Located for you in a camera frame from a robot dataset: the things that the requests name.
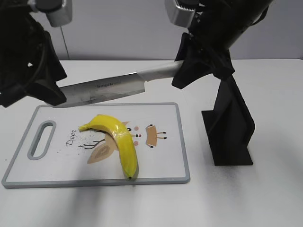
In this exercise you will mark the black knife stand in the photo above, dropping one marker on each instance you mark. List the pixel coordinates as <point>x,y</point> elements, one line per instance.
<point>229,126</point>

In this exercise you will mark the yellow plastic banana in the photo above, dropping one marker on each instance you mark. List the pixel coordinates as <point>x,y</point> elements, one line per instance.
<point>123,139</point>

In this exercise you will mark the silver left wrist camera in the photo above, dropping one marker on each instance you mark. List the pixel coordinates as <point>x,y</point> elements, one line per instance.
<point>58,12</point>

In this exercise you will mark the white grey-rimmed cutting board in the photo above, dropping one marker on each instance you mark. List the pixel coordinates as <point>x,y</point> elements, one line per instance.
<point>54,153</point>

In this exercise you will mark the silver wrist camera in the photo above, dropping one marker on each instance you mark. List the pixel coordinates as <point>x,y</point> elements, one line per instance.
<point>179,15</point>
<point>58,12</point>

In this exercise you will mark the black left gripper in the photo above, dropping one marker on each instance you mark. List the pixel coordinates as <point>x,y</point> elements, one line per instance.
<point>29,65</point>

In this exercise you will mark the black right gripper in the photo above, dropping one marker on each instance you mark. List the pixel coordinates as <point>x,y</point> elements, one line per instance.
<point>209,55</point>

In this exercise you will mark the white-handled kitchen knife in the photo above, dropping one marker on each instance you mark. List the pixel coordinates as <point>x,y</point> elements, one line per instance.
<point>107,89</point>

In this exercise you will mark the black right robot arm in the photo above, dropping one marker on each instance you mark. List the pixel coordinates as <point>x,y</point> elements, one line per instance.
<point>238,15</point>

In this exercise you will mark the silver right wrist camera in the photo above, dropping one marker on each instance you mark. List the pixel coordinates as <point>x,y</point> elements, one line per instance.
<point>179,15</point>

